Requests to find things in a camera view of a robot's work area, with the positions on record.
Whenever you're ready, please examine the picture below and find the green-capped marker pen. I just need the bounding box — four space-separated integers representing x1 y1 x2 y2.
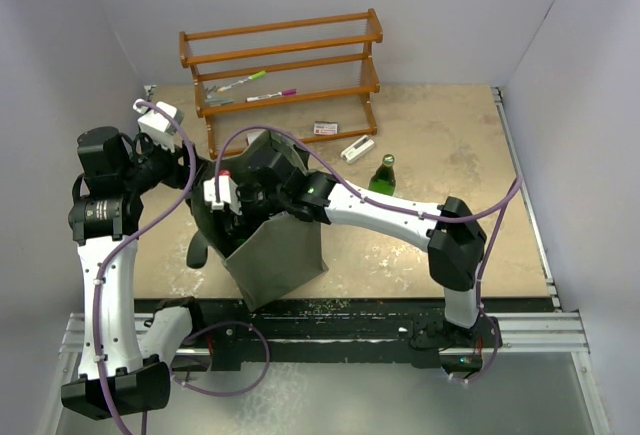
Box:
216 70 267 92

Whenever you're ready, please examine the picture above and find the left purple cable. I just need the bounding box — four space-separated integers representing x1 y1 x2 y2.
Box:
92 99 197 435

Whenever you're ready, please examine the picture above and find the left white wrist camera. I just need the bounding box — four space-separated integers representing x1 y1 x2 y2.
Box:
133 99 184 152

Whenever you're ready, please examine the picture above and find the green glass bottle gold cap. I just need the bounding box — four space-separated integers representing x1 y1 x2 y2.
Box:
368 154 396 196

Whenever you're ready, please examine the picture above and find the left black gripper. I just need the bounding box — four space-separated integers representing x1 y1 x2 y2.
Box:
120 131 210 195

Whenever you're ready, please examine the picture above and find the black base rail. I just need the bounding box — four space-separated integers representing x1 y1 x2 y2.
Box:
134 296 501 371

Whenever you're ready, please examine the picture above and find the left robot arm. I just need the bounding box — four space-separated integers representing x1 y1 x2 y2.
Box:
61 126 206 420

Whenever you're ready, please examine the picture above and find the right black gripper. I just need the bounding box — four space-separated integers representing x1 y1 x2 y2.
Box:
227 184 290 239

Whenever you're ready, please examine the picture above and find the white stapler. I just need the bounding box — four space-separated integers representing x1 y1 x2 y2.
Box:
340 135 375 164

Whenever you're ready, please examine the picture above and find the grey-green canvas bag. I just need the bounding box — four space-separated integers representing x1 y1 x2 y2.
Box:
186 130 327 310

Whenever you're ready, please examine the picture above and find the purple cable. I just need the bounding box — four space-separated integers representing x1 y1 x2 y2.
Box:
92 99 197 435
214 126 524 386

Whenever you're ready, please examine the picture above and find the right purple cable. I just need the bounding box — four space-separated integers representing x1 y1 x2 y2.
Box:
214 126 524 386

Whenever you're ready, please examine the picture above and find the wooden three-tier rack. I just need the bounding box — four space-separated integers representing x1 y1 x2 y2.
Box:
179 8 383 157

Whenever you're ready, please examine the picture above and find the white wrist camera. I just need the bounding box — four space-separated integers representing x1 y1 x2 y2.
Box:
203 175 242 215
133 99 184 152

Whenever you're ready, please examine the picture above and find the pink-capped marker pen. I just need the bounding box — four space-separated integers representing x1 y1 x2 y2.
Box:
245 88 297 103

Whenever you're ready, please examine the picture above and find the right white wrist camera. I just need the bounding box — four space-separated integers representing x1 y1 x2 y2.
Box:
203 175 242 215

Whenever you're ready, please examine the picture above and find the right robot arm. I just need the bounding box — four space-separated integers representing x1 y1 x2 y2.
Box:
211 145 487 346

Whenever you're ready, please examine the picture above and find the red white small box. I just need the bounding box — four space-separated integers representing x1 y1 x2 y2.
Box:
246 130 263 145

